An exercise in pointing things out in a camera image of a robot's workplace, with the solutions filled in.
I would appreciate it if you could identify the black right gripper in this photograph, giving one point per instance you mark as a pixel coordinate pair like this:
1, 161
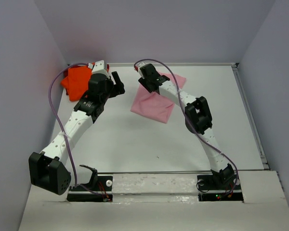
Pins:
144, 82

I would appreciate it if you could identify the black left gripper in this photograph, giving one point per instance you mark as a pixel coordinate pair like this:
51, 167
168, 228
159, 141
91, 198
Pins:
119, 86

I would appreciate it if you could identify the pink t shirt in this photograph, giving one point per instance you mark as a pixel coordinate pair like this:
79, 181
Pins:
159, 104

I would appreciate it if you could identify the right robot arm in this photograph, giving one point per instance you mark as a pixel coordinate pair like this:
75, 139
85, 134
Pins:
198, 120

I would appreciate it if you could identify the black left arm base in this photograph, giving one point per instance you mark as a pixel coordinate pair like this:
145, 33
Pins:
98, 189

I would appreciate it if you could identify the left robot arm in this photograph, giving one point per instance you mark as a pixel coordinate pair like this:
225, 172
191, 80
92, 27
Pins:
48, 168

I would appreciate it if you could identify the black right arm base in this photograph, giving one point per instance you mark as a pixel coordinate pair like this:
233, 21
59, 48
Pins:
208, 191

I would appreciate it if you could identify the orange folded t shirt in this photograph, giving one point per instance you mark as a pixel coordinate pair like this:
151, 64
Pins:
74, 83

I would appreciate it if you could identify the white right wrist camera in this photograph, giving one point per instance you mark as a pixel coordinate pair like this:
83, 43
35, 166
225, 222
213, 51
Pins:
138, 65

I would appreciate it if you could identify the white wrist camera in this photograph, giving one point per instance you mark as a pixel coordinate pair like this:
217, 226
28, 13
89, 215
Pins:
138, 65
99, 67

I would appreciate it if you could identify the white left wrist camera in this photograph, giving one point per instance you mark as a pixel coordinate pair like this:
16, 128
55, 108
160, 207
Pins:
99, 67

